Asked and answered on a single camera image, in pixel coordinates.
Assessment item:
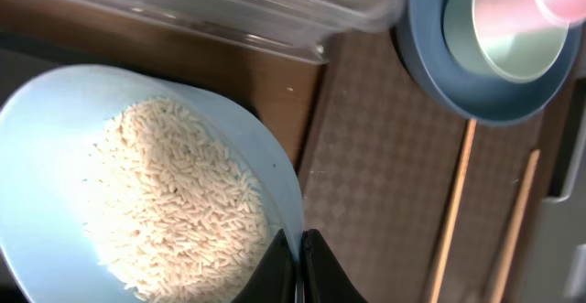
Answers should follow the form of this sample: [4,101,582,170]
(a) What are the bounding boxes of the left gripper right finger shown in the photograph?
[301,229,366,303]

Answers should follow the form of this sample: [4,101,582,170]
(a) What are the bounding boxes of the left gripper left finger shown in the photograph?
[233,230,296,303]

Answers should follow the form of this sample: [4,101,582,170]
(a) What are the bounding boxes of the white rice grains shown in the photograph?
[84,97,269,302]

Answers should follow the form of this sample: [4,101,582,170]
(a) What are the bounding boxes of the wooden chopstick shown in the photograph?
[426,119,477,303]
[484,149,540,303]

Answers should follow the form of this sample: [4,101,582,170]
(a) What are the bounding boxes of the light blue bowl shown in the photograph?
[1,65,304,302]

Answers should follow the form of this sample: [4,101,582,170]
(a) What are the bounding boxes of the grey plastic dishwasher rack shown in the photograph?
[516,79,585,303]

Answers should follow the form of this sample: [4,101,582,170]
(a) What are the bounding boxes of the clear plastic waste bin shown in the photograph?
[0,0,411,65]

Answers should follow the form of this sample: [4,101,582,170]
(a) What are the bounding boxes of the brown plastic serving tray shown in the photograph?
[301,33,573,302]

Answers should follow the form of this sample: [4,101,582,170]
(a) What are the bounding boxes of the dark blue round plate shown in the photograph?
[396,0,585,126]

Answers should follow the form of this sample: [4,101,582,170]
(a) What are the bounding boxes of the light green small plate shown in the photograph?
[443,0,569,84]

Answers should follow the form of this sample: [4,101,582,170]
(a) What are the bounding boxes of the pink plastic cup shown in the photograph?
[471,0,586,55]

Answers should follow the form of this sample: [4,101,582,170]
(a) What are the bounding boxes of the black plastic tray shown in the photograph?
[1,31,138,104]

